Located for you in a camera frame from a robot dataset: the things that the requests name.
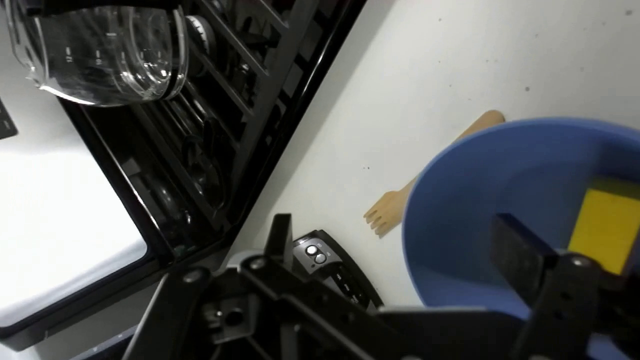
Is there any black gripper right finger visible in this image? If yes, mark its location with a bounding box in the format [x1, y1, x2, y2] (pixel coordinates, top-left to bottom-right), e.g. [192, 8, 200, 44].
[487, 212, 640, 360]

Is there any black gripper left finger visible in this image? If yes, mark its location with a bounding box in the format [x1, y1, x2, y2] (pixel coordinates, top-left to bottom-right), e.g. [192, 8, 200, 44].
[122, 212, 402, 360]

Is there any blue bowl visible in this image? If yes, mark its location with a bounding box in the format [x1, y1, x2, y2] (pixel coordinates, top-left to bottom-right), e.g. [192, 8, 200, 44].
[400, 117, 640, 360]

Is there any yellow sponge block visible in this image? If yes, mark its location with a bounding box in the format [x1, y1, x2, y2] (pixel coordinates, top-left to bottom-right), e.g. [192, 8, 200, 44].
[565, 187, 640, 278]

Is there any stainless steel gas stove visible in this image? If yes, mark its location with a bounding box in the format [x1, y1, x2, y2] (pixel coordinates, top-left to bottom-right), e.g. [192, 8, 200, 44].
[0, 0, 369, 356]

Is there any glass kettle with black handle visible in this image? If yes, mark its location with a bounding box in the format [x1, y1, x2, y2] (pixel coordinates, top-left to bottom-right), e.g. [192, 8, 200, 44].
[1, 0, 192, 111]

